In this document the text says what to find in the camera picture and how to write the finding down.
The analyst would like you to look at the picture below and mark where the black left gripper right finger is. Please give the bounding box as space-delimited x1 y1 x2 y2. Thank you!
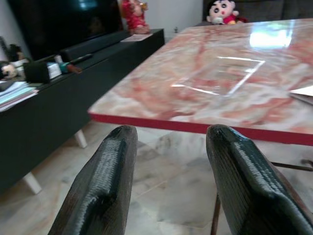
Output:
206 124 313 235

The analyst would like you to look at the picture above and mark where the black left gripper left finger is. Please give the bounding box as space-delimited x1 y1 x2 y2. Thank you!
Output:
47 125 138 235

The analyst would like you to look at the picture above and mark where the black tv console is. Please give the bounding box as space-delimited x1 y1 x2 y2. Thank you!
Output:
0 28 165 194

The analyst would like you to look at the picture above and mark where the white paper packaging card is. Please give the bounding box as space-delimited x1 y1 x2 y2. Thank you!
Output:
290 84 313 106

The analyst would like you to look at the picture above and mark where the clear plastic packaging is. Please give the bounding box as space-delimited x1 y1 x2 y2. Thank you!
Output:
171 56 266 97

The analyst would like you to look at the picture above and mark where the red marble coffee table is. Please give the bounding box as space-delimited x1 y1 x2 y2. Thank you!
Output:
88 18 313 235

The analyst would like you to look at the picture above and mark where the stack of papers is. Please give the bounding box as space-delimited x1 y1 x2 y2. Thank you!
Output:
0 80 40 112

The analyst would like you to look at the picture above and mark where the small white box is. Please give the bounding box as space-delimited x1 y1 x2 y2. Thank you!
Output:
46 62 62 79

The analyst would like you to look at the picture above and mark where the black rectangular box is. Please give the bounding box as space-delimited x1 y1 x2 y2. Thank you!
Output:
23 61 51 84

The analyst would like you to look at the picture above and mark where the black soundbar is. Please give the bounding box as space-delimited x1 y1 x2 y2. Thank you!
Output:
60 31 132 62

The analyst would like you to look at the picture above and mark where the small white black figurine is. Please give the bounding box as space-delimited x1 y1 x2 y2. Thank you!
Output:
0 62 18 80

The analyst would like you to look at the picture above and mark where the white paper sheet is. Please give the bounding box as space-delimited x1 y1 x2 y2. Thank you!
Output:
120 34 147 43

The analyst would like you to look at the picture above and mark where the black flat screen television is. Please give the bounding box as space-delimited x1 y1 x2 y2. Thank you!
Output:
7 0 124 61

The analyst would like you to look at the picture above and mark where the red laughing buddha figurine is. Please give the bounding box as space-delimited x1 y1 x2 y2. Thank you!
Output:
121 0 150 34

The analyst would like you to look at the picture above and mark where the cartoon boy plush doll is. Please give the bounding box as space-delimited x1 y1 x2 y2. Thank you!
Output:
206 0 249 25

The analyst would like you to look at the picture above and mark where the dark grey sofa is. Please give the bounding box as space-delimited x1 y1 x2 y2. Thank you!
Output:
195 0 313 27

